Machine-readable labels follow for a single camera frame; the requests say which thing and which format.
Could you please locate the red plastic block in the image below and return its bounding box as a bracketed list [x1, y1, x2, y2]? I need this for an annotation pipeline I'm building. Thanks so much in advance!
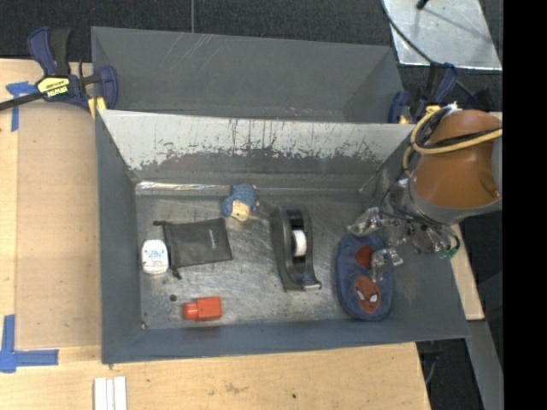
[182, 296, 223, 322]

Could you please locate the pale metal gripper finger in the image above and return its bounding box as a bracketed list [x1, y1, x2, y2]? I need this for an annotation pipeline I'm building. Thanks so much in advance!
[346, 206, 388, 236]
[369, 248, 405, 285]

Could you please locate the pale wood flat board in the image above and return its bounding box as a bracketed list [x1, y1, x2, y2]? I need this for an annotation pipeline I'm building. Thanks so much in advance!
[15, 102, 103, 352]

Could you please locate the grey metal bin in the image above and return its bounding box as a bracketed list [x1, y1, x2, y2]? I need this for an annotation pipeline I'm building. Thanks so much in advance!
[90, 26, 472, 365]

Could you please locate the black tape dispenser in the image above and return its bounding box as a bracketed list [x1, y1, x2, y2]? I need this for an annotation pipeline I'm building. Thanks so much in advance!
[269, 204, 323, 294]

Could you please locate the black drawstring pouch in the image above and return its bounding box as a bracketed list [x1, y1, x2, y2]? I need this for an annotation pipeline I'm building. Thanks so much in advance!
[152, 217, 234, 281]

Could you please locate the blue toy figure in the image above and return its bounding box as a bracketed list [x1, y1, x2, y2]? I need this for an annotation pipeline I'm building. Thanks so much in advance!
[221, 182, 261, 223]

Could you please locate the blue slipper with red mask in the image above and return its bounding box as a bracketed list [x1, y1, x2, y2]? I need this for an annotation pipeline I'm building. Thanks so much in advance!
[335, 232, 395, 321]

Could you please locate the small white container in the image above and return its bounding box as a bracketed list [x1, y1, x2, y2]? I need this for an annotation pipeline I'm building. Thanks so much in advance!
[141, 238, 170, 276]

